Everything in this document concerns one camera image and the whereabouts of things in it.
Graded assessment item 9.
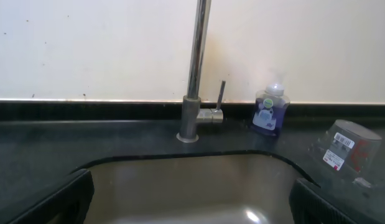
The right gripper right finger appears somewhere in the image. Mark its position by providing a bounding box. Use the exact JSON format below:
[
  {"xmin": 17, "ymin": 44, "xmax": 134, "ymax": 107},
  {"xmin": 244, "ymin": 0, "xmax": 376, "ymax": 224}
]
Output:
[{"xmin": 288, "ymin": 177, "xmax": 378, "ymax": 224}]

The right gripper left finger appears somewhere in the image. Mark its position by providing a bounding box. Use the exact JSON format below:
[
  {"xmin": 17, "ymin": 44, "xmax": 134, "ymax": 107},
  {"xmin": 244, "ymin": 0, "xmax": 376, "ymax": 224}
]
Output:
[{"xmin": 7, "ymin": 169, "xmax": 95, "ymax": 224}]

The clear plastic container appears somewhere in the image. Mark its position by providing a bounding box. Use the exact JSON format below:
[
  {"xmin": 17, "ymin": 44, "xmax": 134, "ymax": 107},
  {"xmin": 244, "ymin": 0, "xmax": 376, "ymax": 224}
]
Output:
[{"xmin": 310, "ymin": 119, "xmax": 383, "ymax": 184}]

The steel sink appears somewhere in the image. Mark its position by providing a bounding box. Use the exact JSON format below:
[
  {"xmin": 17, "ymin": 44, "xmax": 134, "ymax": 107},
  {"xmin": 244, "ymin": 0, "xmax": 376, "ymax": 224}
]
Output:
[{"xmin": 72, "ymin": 151, "xmax": 317, "ymax": 224}]

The steel tap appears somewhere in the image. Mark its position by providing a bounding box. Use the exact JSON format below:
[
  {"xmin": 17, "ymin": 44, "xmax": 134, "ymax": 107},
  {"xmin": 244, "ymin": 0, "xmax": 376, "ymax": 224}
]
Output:
[{"xmin": 176, "ymin": 0, "xmax": 226, "ymax": 143}]

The blue soap bottle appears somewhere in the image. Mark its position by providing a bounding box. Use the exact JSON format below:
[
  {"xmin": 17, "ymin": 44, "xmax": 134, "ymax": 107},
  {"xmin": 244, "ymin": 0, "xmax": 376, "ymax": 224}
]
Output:
[{"xmin": 249, "ymin": 82, "xmax": 291, "ymax": 138}]

